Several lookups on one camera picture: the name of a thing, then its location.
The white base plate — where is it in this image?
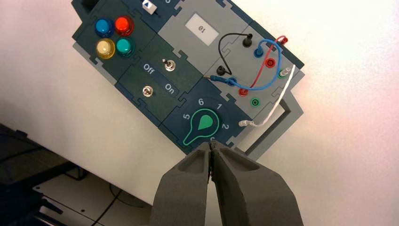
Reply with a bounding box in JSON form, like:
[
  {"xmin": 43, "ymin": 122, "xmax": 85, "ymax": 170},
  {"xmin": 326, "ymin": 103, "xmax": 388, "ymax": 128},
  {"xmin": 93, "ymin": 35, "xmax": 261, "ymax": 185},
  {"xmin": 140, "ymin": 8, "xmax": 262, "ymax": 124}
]
[{"xmin": 32, "ymin": 173, "xmax": 153, "ymax": 226}]

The blue banana plug cable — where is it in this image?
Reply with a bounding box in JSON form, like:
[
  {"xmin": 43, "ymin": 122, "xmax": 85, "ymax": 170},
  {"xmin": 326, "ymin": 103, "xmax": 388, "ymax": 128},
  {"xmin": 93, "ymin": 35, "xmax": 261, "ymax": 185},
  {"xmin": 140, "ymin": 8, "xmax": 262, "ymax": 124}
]
[{"xmin": 203, "ymin": 38, "xmax": 285, "ymax": 92}]

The red banana plug cable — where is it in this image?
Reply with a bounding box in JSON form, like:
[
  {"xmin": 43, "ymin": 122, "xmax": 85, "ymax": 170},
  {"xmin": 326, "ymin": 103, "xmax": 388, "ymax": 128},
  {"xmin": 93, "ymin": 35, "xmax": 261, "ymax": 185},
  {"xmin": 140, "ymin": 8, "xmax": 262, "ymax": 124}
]
[{"xmin": 238, "ymin": 35, "xmax": 289, "ymax": 97}]

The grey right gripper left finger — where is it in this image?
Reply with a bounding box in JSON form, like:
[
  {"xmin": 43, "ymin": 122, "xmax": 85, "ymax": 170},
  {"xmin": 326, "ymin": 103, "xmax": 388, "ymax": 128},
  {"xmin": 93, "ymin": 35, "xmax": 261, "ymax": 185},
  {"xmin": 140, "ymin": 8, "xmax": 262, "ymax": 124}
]
[{"xmin": 149, "ymin": 142, "xmax": 211, "ymax": 226}]

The white display label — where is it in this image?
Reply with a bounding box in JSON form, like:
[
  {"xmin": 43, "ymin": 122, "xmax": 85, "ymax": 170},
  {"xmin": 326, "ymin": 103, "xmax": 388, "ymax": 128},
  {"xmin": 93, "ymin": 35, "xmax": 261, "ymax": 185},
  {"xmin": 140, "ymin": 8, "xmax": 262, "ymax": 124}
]
[{"xmin": 185, "ymin": 13, "xmax": 220, "ymax": 45}]

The green teardrop rotary knob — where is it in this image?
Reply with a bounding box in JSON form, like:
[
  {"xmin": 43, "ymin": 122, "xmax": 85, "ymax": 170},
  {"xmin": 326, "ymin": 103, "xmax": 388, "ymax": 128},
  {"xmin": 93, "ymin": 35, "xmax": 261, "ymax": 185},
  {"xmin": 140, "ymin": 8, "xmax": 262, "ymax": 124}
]
[{"xmin": 182, "ymin": 107, "xmax": 223, "ymax": 146}]

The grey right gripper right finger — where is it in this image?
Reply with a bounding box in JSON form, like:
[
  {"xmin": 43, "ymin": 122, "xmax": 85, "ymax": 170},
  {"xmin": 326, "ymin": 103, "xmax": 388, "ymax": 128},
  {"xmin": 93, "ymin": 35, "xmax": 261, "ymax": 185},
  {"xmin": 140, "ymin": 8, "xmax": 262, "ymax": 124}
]
[{"xmin": 210, "ymin": 140, "xmax": 304, "ymax": 226}]

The blue push button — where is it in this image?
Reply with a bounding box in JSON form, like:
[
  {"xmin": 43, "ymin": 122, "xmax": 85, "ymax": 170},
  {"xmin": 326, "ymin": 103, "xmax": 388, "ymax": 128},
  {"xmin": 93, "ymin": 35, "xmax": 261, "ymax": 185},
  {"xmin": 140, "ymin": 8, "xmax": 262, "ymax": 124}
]
[{"xmin": 94, "ymin": 17, "xmax": 115, "ymax": 36}]

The red push button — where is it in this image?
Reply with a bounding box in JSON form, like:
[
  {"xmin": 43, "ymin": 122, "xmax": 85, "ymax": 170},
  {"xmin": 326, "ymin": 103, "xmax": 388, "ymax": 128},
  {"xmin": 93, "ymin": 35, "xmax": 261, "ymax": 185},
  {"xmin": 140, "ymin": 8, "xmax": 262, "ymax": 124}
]
[{"xmin": 113, "ymin": 16, "xmax": 135, "ymax": 37}]

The thin black power cable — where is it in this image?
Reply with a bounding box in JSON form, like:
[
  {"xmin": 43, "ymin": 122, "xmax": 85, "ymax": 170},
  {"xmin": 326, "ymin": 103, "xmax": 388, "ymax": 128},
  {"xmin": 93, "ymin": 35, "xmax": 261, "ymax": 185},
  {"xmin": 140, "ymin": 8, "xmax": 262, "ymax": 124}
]
[{"xmin": 93, "ymin": 184, "xmax": 151, "ymax": 226}]

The yellow push button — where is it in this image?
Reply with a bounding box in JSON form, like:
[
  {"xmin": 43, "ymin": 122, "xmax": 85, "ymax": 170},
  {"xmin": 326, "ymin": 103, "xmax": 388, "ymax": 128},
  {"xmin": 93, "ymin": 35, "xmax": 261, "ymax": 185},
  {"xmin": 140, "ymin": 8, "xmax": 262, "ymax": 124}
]
[{"xmin": 95, "ymin": 38, "xmax": 117, "ymax": 60}]

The white banana plug cable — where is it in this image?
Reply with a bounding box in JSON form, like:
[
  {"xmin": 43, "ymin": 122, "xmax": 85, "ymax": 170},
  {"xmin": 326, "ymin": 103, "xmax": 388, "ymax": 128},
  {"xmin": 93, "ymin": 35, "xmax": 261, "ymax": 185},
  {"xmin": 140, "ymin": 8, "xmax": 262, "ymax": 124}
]
[{"xmin": 238, "ymin": 65, "xmax": 296, "ymax": 129}]

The teal green push button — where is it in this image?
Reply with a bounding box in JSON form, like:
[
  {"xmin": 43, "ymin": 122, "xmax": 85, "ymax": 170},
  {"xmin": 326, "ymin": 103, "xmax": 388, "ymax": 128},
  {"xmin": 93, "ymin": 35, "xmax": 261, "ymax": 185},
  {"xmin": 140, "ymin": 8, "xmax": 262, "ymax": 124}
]
[{"xmin": 115, "ymin": 37, "xmax": 136, "ymax": 58}]

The black banana plug cable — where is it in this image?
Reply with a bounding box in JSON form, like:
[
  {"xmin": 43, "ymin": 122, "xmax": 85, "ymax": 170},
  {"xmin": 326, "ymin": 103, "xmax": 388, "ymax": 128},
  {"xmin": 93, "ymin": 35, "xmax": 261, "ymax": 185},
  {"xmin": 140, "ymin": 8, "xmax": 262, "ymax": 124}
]
[{"xmin": 217, "ymin": 32, "xmax": 254, "ymax": 77}]

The dark blue grey task box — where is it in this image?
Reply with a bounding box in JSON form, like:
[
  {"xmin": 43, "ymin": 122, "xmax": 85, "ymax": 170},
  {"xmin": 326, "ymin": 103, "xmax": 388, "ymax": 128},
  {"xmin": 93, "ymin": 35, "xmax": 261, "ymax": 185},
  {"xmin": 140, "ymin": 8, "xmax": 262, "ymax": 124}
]
[{"xmin": 71, "ymin": 0, "xmax": 305, "ymax": 161}]

